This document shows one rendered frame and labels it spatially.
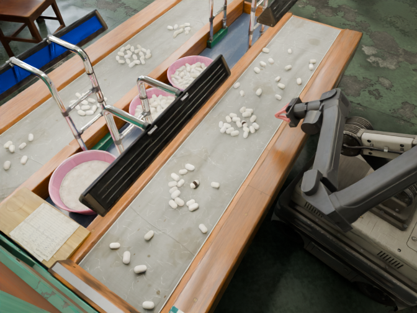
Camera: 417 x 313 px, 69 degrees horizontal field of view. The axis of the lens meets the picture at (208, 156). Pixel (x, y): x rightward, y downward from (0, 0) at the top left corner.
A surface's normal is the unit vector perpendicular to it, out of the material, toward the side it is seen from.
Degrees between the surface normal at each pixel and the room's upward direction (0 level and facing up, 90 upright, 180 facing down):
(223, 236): 0
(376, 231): 0
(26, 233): 0
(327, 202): 49
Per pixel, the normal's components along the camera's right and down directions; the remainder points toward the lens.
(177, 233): 0.00, -0.60
